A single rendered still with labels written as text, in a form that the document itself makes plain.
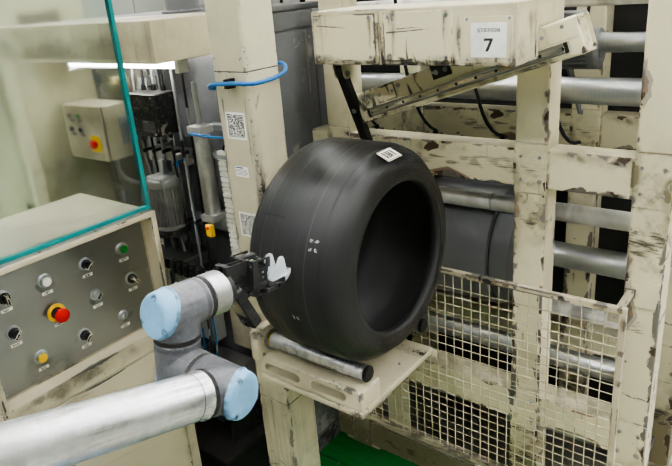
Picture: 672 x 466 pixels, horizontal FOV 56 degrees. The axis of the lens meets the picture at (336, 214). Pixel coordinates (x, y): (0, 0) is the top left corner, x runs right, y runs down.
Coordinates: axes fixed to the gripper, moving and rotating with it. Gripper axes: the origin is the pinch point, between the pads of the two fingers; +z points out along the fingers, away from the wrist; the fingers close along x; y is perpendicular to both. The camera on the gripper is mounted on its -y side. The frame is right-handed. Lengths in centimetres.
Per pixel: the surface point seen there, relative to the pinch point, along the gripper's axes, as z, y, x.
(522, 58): 47, 48, -35
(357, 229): 11.6, 9.9, -12.0
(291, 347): 18.1, -30.4, 15.2
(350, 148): 23.6, 26.1, -1.2
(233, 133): 18.5, 27.7, 35.0
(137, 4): 634, 130, 928
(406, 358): 45, -38, -6
